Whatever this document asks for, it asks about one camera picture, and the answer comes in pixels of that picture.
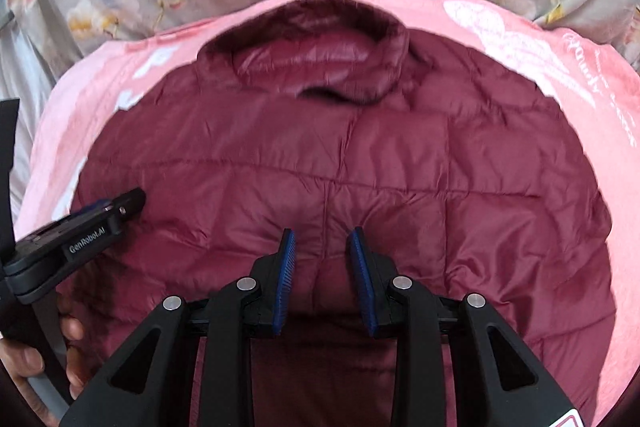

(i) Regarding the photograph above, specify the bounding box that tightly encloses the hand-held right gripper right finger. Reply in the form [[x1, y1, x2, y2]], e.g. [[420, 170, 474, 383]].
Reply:
[[347, 226, 581, 427]]

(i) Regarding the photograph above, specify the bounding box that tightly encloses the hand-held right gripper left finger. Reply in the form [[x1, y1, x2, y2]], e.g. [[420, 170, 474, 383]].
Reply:
[[60, 227, 298, 427]]

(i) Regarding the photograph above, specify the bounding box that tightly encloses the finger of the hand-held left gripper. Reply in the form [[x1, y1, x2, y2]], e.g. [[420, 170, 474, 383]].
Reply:
[[74, 188, 147, 228]]

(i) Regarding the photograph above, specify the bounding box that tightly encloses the maroon puffer jacket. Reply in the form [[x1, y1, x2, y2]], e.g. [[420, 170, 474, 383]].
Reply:
[[57, 0, 618, 427]]

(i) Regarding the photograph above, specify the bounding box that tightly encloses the person's left hand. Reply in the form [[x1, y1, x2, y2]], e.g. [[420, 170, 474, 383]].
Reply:
[[0, 297, 86, 423]]

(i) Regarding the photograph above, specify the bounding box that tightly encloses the grey bed sheet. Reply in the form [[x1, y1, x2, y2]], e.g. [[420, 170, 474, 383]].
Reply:
[[0, 2, 68, 218]]

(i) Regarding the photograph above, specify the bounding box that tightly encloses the pink printed blanket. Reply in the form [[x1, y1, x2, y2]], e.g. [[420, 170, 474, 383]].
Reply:
[[12, 0, 640, 427]]

